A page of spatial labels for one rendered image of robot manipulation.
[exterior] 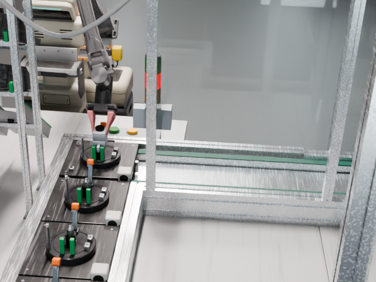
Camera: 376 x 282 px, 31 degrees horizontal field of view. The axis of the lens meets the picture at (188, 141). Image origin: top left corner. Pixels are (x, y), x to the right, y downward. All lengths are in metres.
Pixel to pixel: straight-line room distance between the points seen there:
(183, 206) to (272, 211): 0.29
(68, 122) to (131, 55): 2.96
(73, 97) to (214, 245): 1.18
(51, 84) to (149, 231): 1.11
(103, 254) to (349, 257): 0.94
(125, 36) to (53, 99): 3.13
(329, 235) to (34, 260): 0.94
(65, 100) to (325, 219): 1.35
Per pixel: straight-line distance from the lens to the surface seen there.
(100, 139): 2.30
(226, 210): 2.24
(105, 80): 2.26
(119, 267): 1.92
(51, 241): 1.97
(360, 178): 1.07
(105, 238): 2.00
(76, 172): 2.30
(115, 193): 2.19
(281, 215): 2.26
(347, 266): 1.17
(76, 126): 2.82
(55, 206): 2.14
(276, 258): 2.14
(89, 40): 2.38
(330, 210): 2.27
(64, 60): 2.97
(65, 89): 3.06
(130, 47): 5.92
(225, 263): 2.09
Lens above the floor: 2.19
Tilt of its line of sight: 30 degrees down
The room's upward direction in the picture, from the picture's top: 2 degrees clockwise
